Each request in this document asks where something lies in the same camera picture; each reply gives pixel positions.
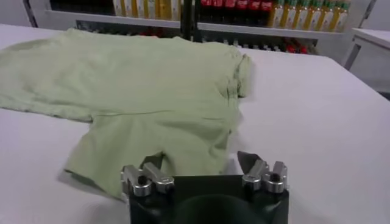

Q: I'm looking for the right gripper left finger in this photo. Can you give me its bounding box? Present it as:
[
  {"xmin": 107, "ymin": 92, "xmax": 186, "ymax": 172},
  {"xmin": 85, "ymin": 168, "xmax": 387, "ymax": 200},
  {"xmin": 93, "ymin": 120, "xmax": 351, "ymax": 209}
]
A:
[{"xmin": 121, "ymin": 153, "xmax": 175, "ymax": 197}]

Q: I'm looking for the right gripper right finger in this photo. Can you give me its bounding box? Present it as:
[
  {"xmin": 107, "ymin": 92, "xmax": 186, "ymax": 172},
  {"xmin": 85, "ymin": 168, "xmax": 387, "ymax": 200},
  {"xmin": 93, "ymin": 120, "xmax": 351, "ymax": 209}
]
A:
[{"xmin": 236, "ymin": 150, "xmax": 289, "ymax": 194}]

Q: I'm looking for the light green T-shirt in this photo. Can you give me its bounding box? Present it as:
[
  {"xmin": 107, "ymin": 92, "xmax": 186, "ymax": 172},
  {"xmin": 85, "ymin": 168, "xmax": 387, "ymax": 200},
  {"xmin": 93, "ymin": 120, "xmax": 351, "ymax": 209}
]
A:
[{"xmin": 0, "ymin": 27, "xmax": 254, "ymax": 200}]

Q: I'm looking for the glass-front drink cooler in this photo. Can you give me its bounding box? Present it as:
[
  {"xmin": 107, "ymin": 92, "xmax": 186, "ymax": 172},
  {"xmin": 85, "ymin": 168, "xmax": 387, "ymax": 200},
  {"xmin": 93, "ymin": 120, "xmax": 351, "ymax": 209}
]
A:
[
  {"xmin": 193, "ymin": 0, "xmax": 377, "ymax": 61},
  {"xmin": 23, "ymin": 0, "xmax": 194, "ymax": 42}
]

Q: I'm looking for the yellow tea bottle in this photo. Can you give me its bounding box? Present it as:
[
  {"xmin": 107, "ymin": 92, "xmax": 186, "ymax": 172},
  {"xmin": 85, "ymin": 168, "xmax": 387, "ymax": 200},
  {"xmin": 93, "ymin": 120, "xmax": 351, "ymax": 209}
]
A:
[
  {"xmin": 123, "ymin": 0, "xmax": 136, "ymax": 18},
  {"xmin": 304, "ymin": 0, "xmax": 319, "ymax": 31},
  {"xmin": 112, "ymin": 0, "xmax": 124, "ymax": 18},
  {"xmin": 146, "ymin": 0, "xmax": 158, "ymax": 19},
  {"xmin": 268, "ymin": 0, "xmax": 283, "ymax": 28},
  {"xmin": 135, "ymin": 0, "xmax": 147, "ymax": 19},
  {"xmin": 280, "ymin": 0, "xmax": 294, "ymax": 29},
  {"xmin": 157, "ymin": 0, "xmax": 171, "ymax": 21},
  {"xmin": 330, "ymin": 0, "xmax": 351, "ymax": 33},
  {"xmin": 316, "ymin": 0, "xmax": 333, "ymax": 32},
  {"xmin": 292, "ymin": 0, "xmax": 307, "ymax": 30},
  {"xmin": 170, "ymin": 0, "xmax": 183, "ymax": 21}
]

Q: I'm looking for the red-cap cola bottle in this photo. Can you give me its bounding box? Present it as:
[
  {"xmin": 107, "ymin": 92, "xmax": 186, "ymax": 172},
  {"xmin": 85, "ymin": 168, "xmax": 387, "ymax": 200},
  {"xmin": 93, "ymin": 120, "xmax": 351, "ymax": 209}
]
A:
[
  {"xmin": 199, "ymin": 0, "xmax": 213, "ymax": 27},
  {"xmin": 224, "ymin": 0, "xmax": 238, "ymax": 27},
  {"xmin": 236, "ymin": 0, "xmax": 250, "ymax": 27},
  {"xmin": 212, "ymin": 0, "xmax": 225, "ymax": 27},
  {"xmin": 261, "ymin": 0, "xmax": 274, "ymax": 27},
  {"xmin": 249, "ymin": 0, "xmax": 262, "ymax": 27}
]

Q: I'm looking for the white side table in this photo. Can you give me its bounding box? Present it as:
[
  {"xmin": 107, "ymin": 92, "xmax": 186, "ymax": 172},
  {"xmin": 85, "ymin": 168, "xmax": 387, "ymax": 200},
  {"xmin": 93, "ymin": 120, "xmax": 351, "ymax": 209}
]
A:
[{"xmin": 341, "ymin": 27, "xmax": 390, "ymax": 94}]

